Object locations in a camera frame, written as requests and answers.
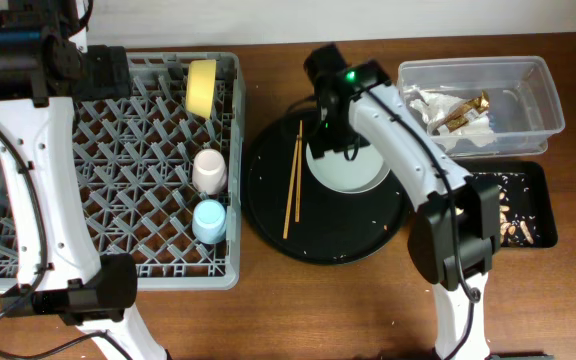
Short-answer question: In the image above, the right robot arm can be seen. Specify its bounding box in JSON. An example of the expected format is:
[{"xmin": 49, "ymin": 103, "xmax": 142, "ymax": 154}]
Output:
[{"xmin": 304, "ymin": 44, "xmax": 501, "ymax": 359}]

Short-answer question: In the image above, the gold snack wrapper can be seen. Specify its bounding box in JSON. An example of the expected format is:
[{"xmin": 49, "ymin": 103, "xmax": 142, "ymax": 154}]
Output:
[{"xmin": 436, "ymin": 91, "xmax": 490, "ymax": 133}]

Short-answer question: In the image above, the black rectangular bin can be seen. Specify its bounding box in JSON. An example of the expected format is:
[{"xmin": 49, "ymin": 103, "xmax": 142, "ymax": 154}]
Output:
[{"xmin": 461, "ymin": 160, "xmax": 559, "ymax": 248}]

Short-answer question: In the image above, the food scraps and rice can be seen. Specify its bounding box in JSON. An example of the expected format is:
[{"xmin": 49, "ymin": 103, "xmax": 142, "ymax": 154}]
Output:
[{"xmin": 474, "ymin": 172, "xmax": 541, "ymax": 247}]

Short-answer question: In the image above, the round black tray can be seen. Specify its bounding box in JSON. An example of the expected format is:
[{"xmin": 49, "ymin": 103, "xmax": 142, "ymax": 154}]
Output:
[{"xmin": 241, "ymin": 108, "xmax": 410, "ymax": 265}]

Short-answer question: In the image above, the white napkin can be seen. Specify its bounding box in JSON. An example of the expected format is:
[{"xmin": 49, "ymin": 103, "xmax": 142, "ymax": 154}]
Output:
[{"xmin": 409, "ymin": 91, "xmax": 496, "ymax": 152}]

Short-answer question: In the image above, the pink cup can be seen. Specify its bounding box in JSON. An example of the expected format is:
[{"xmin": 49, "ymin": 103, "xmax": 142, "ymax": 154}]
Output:
[{"xmin": 192, "ymin": 149, "xmax": 227, "ymax": 195}]

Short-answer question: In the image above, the wooden chopstick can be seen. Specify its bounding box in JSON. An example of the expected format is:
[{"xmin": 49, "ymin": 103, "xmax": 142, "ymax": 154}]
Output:
[
  {"xmin": 282, "ymin": 136, "xmax": 300, "ymax": 240},
  {"xmin": 295, "ymin": 120, "xmax": 304, "ymax": 223}
]

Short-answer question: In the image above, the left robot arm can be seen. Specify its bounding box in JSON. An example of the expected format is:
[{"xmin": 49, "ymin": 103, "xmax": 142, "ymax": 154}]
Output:
[{"xmin": 0, "ymin": 0, "xmax": 168, "ymax": 359}]

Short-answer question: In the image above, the grey plate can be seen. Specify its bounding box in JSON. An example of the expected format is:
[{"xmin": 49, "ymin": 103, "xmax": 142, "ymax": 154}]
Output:
[{"xmin": 306, "ymin": 145, "xmax": 391, "ymax": 194}]

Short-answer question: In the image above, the grey dishwasher rack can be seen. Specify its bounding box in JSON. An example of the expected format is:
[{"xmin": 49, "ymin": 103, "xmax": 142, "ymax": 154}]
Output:
[{"xmin": 0, "ymin": 52, "xmax": 245, "ymax": 293}]

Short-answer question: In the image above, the yellow bowl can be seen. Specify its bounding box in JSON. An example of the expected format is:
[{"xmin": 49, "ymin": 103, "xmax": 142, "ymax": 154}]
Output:
[{"xmin": 186, "ymin": 59, "xmax": 217, "ymax": 119}]

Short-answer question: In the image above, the clear plastic bin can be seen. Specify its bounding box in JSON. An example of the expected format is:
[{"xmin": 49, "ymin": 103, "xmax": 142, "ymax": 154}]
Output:
[{"xmin": 397, "ymin": 56, "xmax": 565, "ymax": 158}]

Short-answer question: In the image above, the blue cup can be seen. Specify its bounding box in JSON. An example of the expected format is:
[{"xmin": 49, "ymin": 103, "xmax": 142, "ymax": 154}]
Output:
[{"xmin": 192, "ymin": 199, "xmax": 226, "ymax": 245}]

